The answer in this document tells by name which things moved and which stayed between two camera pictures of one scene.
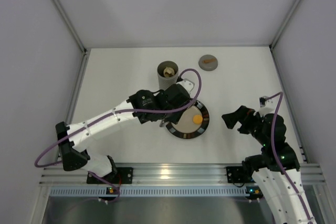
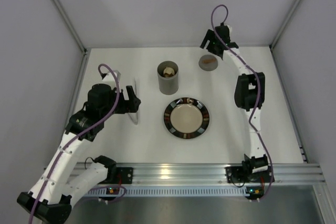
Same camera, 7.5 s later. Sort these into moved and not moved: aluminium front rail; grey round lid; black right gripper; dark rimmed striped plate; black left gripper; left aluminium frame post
Moved: black right gripper; black left gripper
Not moved: grey round lid; aluminium front rail; dark rimmed striped plate; left aluminium frame post
